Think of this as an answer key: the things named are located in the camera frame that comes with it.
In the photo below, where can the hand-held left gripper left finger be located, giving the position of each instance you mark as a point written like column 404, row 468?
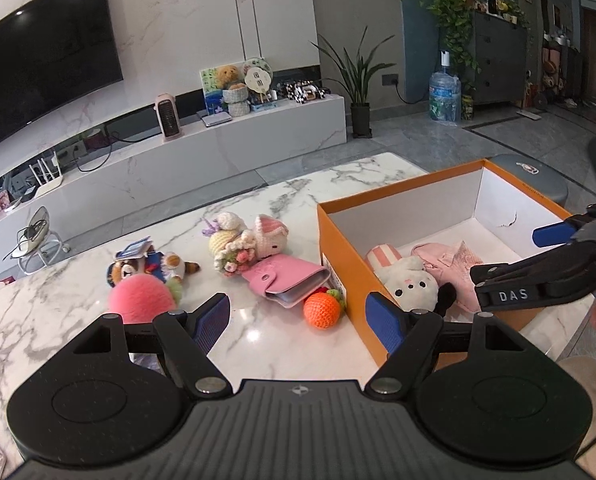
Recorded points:
column 212, row 321

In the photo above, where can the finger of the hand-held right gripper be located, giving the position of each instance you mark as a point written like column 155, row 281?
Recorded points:
column 553, row 234
column 523, row 282

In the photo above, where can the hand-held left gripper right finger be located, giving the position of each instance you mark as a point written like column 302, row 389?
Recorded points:
column 383, row 326

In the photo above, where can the orange crochet fruit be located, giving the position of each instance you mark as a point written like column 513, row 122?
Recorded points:
column 320, row 311

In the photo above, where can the pink card wallet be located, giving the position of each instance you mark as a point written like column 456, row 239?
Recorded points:
column 278, row 272

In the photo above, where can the orange cardboard box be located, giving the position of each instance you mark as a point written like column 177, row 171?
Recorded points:
column 338, row 240

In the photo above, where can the red panda plush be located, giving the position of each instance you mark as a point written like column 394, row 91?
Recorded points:
column 127, row 270

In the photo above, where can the grey round stool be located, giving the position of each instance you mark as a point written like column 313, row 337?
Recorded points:
column 543, row 185

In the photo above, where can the white bunny plush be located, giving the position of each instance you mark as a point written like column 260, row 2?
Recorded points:
column 413, row 285

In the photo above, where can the crochet flower bouquet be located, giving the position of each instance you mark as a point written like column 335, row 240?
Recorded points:
column 235, row 260

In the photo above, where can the small calico cat plush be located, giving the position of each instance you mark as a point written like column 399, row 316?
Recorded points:
column 173, row 262

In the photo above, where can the pink fluffy plush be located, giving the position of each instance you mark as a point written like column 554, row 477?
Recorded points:
column 137, row 299

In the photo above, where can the pink cloth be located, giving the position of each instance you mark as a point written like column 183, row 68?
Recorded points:
column 448, row 260

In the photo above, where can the cream crochet unicorn doll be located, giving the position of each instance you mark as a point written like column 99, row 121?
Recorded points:
column 225, row 232

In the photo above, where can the white floor scale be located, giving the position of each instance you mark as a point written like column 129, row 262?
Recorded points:
column 530, row 115

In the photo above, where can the pink crochet doll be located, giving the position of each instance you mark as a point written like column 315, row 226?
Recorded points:
column 270, row 235

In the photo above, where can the shelf with toys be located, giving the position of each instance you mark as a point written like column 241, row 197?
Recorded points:
column 558, row 70

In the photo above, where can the brown wooden door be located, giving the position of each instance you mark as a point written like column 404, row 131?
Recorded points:
column 594, row 50

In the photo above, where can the green can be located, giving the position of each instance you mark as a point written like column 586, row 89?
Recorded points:
column 468, row 107

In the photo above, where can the grey drawer cabinet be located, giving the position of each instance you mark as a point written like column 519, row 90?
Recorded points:
column 498, row 60

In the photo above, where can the white marble tv console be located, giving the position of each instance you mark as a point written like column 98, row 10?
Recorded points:
column 202, row 155

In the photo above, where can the blue water jug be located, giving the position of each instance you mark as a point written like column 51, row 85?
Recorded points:
column 445, row 97

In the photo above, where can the silver laptop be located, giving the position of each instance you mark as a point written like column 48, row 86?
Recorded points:
column 215, row 119

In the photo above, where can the group of small bottles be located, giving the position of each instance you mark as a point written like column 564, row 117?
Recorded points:
column 493, row 2

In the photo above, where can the pink space heater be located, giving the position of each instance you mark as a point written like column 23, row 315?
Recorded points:
column 170, row 115

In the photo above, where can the white router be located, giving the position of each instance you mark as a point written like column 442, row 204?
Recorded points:
column 47, row 185

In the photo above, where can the small red pot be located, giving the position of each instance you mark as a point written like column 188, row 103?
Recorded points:
column 95, row 141

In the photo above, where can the trailing pothos plant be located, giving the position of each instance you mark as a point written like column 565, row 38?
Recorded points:
column 453, row 5

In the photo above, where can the green blue picture panel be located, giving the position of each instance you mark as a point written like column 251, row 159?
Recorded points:
column 208, row 90

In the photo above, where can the teddy bear in knit basket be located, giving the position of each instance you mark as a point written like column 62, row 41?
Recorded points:
column 231, row 80

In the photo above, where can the white paper fan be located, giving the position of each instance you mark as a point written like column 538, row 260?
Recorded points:
column 259, row 82

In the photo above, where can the black white checkered toys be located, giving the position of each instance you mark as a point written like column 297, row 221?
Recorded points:
column 303, row 92

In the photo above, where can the long leaf potted plant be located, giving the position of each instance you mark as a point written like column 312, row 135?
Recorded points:
column 360, row 75

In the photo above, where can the round green paper fan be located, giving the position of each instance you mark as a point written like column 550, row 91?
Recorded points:
column 255, row 65

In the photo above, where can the black television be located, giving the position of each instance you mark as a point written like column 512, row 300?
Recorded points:
column 37, row 70

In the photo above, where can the black wall socket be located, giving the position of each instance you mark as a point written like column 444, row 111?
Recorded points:
column 390, row 79

